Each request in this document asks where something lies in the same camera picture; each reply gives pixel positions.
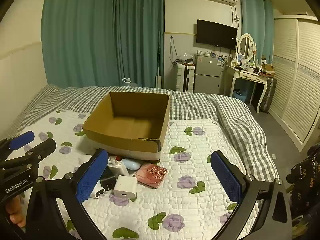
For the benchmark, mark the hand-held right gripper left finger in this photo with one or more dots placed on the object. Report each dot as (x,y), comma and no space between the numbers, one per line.
(91,177)

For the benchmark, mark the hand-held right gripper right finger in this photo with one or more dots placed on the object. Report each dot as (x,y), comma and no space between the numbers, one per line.
(226,180)

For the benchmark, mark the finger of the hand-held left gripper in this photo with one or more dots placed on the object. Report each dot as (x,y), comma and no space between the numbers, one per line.
(22,139)
(42,147)

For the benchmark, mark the black charger adapter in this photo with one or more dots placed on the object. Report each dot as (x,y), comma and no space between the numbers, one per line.
(107,180)

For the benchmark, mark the white power bank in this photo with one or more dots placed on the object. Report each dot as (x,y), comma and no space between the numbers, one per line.
(118,169)

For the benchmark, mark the white charger adapter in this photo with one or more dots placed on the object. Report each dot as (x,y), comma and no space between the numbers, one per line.
(125,186)

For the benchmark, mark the light blue earbuds case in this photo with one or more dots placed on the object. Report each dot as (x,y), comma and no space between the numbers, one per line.
(131,164)

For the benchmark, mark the brown cardboard box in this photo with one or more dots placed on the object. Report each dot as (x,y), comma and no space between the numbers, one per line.
(140,145)

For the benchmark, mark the red patterned box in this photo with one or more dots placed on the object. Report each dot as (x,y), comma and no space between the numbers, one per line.
(151,176)

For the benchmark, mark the person's left hand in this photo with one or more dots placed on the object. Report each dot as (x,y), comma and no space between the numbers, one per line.
(15,212)

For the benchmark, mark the grey checked bedsheet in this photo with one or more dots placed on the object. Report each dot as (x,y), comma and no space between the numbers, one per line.
(237,130)

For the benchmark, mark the person's dark printed clothing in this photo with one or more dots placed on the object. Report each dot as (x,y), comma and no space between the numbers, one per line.
(305,180)

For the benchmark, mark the blue basket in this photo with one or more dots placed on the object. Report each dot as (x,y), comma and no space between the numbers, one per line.
(240,95)

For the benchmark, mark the dark suitcase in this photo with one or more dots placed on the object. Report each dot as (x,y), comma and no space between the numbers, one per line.
(268,92)

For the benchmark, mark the white dressing table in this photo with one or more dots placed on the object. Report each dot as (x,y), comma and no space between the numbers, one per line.
(247,76)

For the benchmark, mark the silver fridge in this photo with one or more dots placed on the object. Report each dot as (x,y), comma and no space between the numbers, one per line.
(207,72)

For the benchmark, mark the white suitcase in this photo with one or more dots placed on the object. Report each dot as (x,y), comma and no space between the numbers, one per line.
(181,78)

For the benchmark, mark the teal curtain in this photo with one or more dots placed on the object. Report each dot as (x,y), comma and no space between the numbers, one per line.
(77,35)
(140,35)
(255,17)

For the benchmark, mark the small brown box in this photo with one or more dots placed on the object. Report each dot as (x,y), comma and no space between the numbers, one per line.
(268,67)

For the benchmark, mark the white louvred wardrobe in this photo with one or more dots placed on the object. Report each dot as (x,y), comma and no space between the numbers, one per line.
(295,80)

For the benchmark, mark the clear plastic bag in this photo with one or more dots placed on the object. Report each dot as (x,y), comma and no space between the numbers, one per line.
(187,57)

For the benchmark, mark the white oval vanity mirror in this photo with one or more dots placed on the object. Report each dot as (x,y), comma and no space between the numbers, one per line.
(246,46)

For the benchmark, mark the air conditioner pipe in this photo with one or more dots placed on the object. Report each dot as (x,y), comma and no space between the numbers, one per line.
(235,17)

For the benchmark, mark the small photo frame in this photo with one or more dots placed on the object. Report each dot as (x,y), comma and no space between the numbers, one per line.
(240,58)

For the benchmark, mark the black wall television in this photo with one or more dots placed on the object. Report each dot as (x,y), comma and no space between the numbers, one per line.
(216,33)

